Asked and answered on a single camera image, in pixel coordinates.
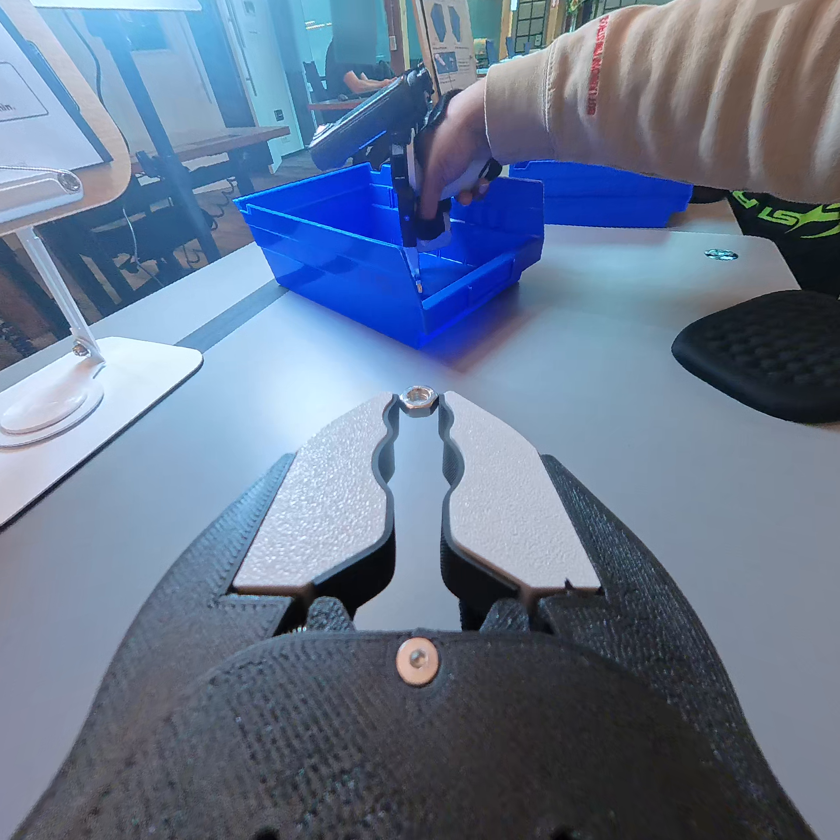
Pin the white tablet stand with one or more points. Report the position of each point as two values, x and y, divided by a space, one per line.
131 374

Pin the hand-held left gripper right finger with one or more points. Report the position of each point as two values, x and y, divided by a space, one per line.
516 515

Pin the black chair armrest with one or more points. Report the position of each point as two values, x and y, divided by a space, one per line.
775 355

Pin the silver hex nut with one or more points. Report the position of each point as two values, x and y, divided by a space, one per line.
418 399

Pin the person's right hand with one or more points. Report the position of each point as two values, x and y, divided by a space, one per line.
457 151

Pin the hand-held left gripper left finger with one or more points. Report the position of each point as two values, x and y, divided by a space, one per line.
322 515

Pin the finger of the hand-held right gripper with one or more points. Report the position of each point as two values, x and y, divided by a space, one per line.
414 263

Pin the small round metal fitting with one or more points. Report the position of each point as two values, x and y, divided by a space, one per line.
719 253

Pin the studio softbox light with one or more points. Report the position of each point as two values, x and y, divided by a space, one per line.
147 118

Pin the white instruction sheet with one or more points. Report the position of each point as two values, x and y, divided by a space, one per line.
40 118

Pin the wooden desk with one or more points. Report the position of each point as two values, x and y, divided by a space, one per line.
236 138

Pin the cardboard sign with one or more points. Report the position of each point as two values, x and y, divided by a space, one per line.
453 53

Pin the person's right forearm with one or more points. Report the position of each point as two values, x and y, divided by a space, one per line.
683 92

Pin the blue plastic bin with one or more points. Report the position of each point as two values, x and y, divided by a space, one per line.
617 197
341 263

